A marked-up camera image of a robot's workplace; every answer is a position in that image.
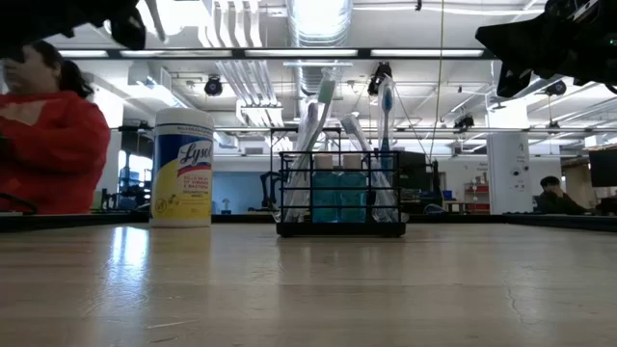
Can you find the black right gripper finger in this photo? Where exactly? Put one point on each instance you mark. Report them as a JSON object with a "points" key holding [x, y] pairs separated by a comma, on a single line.
{"points": [[530, 24], [516, 48]]}

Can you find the small teal mouthwash bottle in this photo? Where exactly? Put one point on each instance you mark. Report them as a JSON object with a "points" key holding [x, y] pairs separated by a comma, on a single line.
{"points": [[325, 197], [353, 197]]}

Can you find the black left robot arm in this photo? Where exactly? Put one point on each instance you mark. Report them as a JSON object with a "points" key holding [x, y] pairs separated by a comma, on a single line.
{"points": [[24, 19]]}

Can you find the black ceiling spotlight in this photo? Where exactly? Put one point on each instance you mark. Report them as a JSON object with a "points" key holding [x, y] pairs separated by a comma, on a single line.
{"points": [[213, 87], [555, 88], [464, 123]]}

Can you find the black computer monitor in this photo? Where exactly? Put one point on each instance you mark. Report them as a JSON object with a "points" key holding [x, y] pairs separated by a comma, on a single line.
{"points": [[605, 166]]}

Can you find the white square column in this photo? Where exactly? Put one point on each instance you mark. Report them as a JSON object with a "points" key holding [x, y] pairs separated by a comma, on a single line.
{"points": [[508, 183]]}

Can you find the person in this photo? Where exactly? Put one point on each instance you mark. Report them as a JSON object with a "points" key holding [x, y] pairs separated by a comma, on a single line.
{"points": [[53, 154], [554, 202]]}

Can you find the Lysol disinfecting wipes canister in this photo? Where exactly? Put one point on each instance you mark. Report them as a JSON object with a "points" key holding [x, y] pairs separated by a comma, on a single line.
{"points": [[182, 168]]}

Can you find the red storage shelf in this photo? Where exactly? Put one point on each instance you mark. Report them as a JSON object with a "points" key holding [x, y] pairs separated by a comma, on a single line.
{"points": [[477, 197]]}

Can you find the black cabinet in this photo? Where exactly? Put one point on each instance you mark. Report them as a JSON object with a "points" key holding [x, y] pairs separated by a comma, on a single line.
{"points": [[419, 178]]}

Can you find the black overhead camera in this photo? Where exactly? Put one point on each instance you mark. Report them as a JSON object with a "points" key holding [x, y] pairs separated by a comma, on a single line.
{"points": [[381, 79]]}

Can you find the black overhead frame beam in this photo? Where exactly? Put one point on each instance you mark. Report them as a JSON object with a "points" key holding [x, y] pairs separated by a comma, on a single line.
{"points": [[299, 53]]}

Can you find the silver ventilation duct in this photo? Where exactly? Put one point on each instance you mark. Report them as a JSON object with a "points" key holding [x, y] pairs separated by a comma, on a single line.
{"points": [[318, 29]]}

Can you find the black aluminium table frame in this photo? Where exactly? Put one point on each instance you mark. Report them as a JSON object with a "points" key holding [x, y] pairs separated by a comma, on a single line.
{"points": [[72, 221]]}

